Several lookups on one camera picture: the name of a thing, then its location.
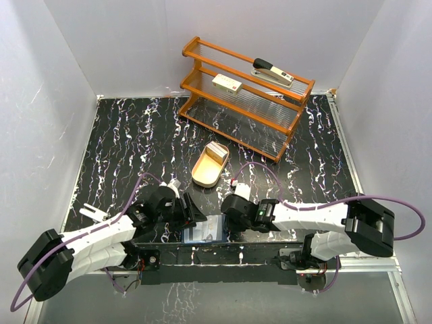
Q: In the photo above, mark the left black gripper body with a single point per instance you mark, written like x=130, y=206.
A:
x=175, y=213

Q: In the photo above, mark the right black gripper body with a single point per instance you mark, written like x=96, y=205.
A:
x=239, y=225

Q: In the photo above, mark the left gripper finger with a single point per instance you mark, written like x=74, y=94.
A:
x=181, y=225
x=193, y=214

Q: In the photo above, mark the white VIP credit card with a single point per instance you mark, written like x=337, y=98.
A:
x=204, y=231

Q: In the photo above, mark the blue card holder wallet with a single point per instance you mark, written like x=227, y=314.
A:
x=221, y=232

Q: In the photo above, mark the stack of credit cards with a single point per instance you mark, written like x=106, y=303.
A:
x=216, y=152

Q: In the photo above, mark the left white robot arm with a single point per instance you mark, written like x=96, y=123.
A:
x=57, y=258

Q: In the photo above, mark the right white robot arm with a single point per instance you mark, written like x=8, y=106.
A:
x=358, y=225

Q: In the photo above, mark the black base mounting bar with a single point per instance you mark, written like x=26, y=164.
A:
x=229, y=262

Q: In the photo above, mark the orange wooden three-tier rack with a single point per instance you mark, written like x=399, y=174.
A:
x=262, y=117

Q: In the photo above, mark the white staples box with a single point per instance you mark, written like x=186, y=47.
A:
x=227, y=84

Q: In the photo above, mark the black and beige stapler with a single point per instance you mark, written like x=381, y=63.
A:
x=268, y=72

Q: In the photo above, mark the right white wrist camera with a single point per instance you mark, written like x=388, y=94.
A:
x=241, y=189

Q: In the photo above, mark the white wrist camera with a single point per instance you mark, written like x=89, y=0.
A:
x=174, y=185
x=241, y=189

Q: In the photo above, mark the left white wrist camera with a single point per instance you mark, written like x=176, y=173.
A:
x=174, y=185

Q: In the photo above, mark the aluminium frame rail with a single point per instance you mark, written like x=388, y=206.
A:
x=373, y=210

